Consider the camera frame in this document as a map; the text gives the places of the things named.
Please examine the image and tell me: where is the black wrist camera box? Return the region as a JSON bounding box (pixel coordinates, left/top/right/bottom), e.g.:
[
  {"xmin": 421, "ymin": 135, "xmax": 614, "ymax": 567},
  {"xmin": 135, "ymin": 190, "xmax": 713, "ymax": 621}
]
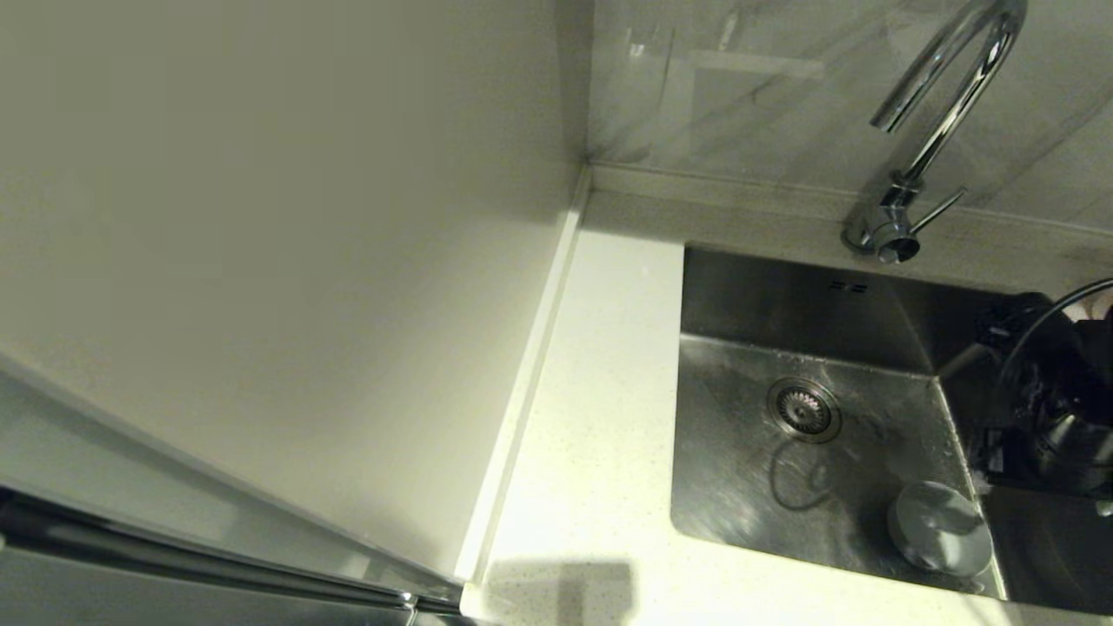
[{"xmin": 981, "ymin": 424, "xmax": 1044, "ymax": 489}]

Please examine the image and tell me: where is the stainless steel sink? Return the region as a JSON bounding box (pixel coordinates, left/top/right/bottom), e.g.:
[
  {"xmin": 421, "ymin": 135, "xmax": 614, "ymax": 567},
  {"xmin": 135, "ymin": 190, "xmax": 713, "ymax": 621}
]
[{"xmin": 669, "ymin": 243, "xmax": 1113, "ymax": 619}]

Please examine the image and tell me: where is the pale grey bowl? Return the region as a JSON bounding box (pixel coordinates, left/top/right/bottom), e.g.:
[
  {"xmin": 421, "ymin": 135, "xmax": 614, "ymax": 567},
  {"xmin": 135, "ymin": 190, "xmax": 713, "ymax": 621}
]
[{"xmin": 886, "ymin": 481, "xmax": 995, "ymax": 579}]

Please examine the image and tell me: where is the white counter edge strip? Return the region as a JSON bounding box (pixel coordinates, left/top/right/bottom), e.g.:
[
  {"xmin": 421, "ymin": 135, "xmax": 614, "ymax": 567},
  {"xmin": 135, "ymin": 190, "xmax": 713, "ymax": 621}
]
[{"xmin": 451, "ymin": 164, "xmax": 595, "ymax": 586}]

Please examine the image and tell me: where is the tall white cabinet panel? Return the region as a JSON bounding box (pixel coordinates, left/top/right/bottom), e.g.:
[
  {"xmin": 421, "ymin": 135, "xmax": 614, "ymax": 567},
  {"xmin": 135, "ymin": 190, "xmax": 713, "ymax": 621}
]
[{"xmin": 0, "ymin": 0, "xmax": 594, "ymax": 582}]

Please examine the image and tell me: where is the chrome gooseneck faucet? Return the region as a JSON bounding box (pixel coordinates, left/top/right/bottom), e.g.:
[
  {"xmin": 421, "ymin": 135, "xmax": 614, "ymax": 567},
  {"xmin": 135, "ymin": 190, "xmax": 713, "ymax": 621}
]
[{"xmin": 842, "ymin": 0, "xmax": 1032, "ymax": 265}]

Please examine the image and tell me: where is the round metal drain strainer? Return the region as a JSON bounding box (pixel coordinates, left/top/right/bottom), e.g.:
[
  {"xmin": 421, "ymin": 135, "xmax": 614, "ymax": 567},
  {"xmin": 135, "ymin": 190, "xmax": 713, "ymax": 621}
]
[{"xmin": 766, "ymin": 376, "xmax": 843, "ymax": 445}]

